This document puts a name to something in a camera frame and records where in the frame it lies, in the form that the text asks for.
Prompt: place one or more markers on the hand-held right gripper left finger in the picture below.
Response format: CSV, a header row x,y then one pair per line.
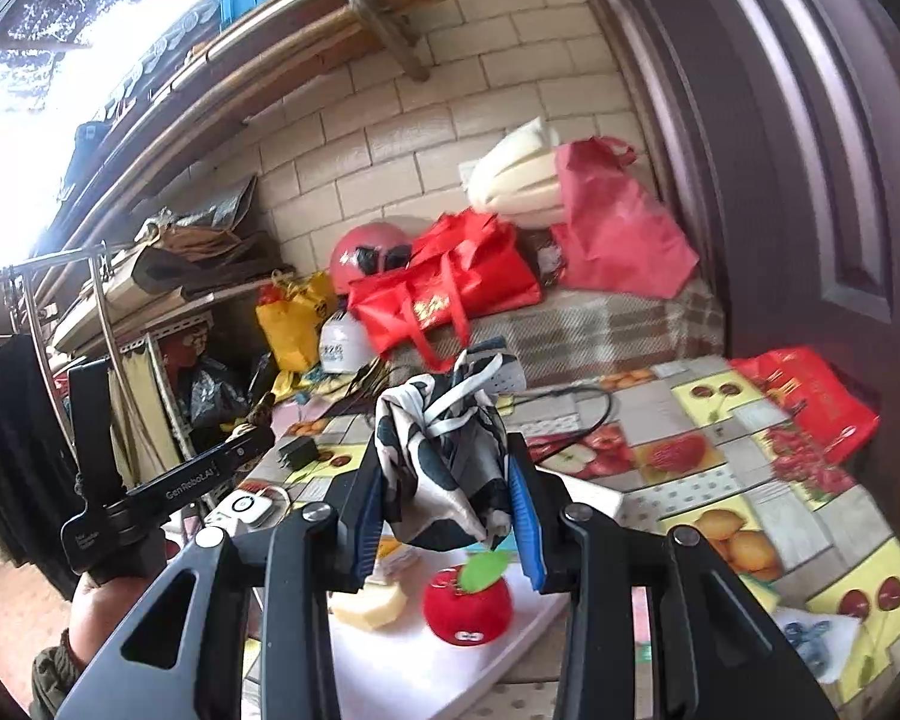
x,y
367,510

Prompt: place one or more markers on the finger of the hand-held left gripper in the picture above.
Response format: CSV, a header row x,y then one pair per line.
x,y
247,446

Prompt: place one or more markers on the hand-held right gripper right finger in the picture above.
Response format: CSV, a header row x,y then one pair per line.
x,y
529,532

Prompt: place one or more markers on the black white patterned cloth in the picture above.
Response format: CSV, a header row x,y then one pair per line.
x,y
435,465

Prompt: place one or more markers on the red plush apple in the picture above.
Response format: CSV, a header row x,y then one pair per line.
x,y
465,604

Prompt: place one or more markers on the yellow sponge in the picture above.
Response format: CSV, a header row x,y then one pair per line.
x,y
375,607

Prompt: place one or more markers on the person's left hand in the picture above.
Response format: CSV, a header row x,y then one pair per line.
x,y
105,615

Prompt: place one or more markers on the beige cloth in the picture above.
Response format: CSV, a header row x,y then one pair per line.
x,y
139,420

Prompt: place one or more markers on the black power adapter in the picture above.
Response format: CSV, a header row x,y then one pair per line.
x,y
300,454

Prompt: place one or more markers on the white round device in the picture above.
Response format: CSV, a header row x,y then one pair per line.
x,y
244,508

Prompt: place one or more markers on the black plastic bag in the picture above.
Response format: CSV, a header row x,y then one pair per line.
x,y
210,390

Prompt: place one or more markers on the white flat box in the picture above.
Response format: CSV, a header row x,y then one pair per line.
x,y
596,502

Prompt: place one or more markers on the black garment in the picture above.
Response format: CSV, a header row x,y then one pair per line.
x,y
15,427

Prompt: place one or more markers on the yellow plastic bag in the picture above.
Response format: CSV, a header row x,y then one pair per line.
x,y
289,330

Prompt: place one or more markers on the metal storage shelf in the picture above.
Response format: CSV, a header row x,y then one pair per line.
x,y
165,311

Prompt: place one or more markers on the white helmet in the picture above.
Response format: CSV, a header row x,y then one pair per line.
x,y
341,345

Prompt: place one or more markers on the white perforated slipper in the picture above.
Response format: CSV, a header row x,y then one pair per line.
x,y
506,375

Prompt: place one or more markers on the metal clothes rack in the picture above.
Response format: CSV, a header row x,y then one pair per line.
x,y
67,255

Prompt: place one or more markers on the fruit print tablecloth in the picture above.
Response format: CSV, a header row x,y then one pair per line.
x,y
720,465

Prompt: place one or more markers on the brown cardboard pile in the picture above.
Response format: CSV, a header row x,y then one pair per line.
x,y
195,240

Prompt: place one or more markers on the plaid blanket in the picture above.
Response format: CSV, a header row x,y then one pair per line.
x,y
607,330

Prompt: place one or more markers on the pink helmet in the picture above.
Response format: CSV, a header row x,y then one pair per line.
x,y
360,247

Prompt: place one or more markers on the red tote bag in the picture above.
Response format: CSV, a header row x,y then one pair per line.
x,y
457,277

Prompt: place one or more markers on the blue white packet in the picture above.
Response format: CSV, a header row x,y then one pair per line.
x,y
806,641

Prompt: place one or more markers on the red printed plastic bag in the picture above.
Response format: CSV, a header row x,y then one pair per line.
x,y
810,397

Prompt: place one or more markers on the white folded foam pad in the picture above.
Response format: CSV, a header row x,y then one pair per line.
x,y
517,180

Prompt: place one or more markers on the brown panel door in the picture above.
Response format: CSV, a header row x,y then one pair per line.
x,y
795,165

